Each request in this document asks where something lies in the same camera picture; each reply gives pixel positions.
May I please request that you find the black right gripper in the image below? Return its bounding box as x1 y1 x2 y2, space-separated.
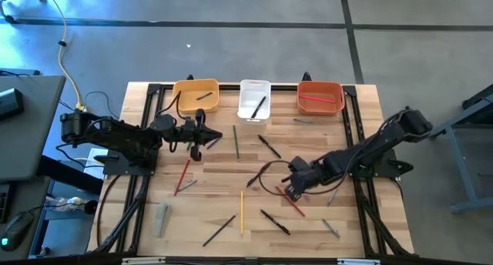
281 156 324 203

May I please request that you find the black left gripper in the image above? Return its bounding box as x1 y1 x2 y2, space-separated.
179 109 223 163

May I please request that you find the red pencil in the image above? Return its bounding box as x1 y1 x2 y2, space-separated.
173 158 192 197
274 185 307 217
299 94 336 104

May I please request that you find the green pencil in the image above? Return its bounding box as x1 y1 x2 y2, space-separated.
232 125 240 160

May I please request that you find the black pen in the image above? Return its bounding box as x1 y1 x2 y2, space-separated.
260 209 291 236
250 96 267 119
257 134 283 159
246 163 272 188

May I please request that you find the grey-green crayon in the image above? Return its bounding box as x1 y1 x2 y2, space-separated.
178 179 199 193

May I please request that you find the dark brown pencil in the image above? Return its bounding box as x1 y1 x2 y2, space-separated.
202 213 238 247

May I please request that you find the yellow plastic bin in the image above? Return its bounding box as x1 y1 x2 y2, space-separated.
172 78 220 115

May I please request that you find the white plastic bin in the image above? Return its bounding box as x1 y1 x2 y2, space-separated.
236 79 272 126

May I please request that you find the orange plastic bin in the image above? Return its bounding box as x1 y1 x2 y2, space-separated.
296 81 346 116

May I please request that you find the white label strip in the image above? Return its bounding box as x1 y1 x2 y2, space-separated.
337 258 381 265
122 257 166 265

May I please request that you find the white paper sheet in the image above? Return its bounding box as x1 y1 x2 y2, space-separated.
82 146 111 180

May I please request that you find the clear plastic bottle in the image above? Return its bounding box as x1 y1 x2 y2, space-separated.
45 195 86 213

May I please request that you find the grey desk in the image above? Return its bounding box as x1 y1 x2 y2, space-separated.
0 75 67 182

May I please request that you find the grey metal bench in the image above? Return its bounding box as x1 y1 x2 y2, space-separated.
425 83 493 214

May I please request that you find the black box device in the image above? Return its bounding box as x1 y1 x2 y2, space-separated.
0 88 26 119

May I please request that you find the black computer mouse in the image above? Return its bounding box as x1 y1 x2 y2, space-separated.
0 211 35 253

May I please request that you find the black keyboard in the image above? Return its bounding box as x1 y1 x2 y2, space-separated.
0 183 12 224

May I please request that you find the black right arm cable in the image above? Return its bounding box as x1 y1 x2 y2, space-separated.
258 159 347 197

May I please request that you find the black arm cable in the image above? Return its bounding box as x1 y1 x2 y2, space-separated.
258 159 347 197
155 89 193 154

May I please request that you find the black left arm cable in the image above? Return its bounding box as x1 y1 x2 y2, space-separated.
155 89 193 154

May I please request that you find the black aluminium rig frame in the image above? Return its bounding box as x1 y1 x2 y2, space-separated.
90 82 415 258

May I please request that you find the thin black floor cable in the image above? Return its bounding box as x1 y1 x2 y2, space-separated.
57 90 120 122

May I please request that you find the yellow cable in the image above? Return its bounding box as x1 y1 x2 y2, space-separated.
40 0 88 116

